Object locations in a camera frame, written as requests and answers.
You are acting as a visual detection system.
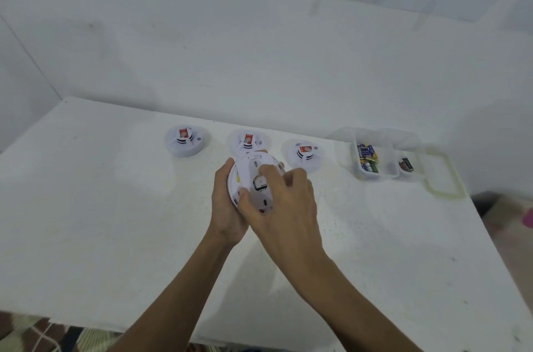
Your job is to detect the pile of assorted batteries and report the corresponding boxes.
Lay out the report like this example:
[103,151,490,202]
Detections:
[356,143,382,174]

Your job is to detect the clear lid with green rim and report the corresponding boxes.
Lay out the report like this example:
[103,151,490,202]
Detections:
[420,147,466,201]

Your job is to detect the white cable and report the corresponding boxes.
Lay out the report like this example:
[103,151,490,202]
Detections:
[33,322,63,352]

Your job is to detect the person's right forearm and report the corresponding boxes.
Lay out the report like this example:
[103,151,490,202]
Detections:
[291,254,422,352]

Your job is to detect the person's left forearm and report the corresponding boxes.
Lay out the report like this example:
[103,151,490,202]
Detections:
[106,235,234,352]

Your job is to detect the person's left hand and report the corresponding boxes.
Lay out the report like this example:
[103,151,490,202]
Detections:
[210,157,250,247]

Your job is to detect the cream fabric with pink dots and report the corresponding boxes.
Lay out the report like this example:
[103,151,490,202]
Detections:
[481,193,533,282]

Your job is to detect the person's right hand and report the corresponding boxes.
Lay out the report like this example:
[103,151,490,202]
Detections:
[237,164,329,282]

